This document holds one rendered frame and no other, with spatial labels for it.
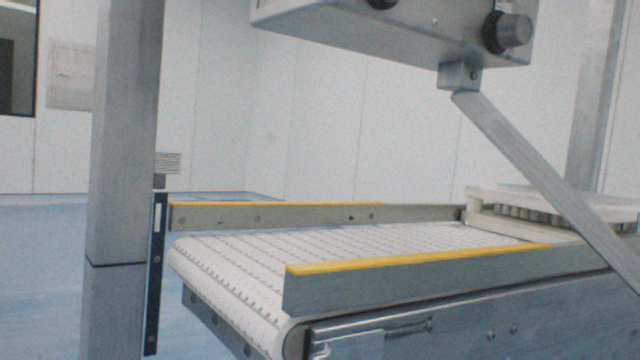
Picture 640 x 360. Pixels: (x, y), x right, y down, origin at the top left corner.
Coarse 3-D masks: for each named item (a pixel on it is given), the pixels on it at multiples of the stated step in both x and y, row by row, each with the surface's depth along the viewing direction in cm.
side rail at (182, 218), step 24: (168, 216) 55; (192, 216) 56; (216, 216) 58; (240, 216) 60; (264, 216) 62; (288, 216) 64; (312, 216) 66; (336, 216) 69; (360, 216) 71; (384, 216) 74; (408, 216) 78; (432, 216) 81; (456, 216) 85
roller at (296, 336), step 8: (296, 328) 35; (304, 328) 35; (288, 336) 35; (296, 336) 35; (304, 336) 35; (288, 344) 34; (296, 344) 35; (304, 344) 35; (288, 352) 34; (296, 352) 35; (304, 352) 35
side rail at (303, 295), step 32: (480, 256) 45; (512, 256) 48; (544, 256) 52; (576, 256) 56; (288, 288) 33; (320, 288) 34; (352, 288) 36; (384, 288) 38; (416, 288) 40; (448, 288) 43
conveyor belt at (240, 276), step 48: (192, 240) 54; (240, 240) 56; (288, 240) 58; (336, 240) 61; (384, 240) 64; (432, 240) 68; (480, 240) 71; (192, 288) 48; (240, 288) 41; (480, 288) 48
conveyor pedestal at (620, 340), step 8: (616, 336) 77; (624, 336) 79; (600, 344) 74; (608, 344) 75; (616, 344) 77; (624, 344) 79; (632, 344) 83; (576, 352) 69; (584, 352) 71; (592, 352) 72; (600, 352) 74; (608, 352) 76; (616, 352) 80; (624, 352) 82; (632, 352) 84
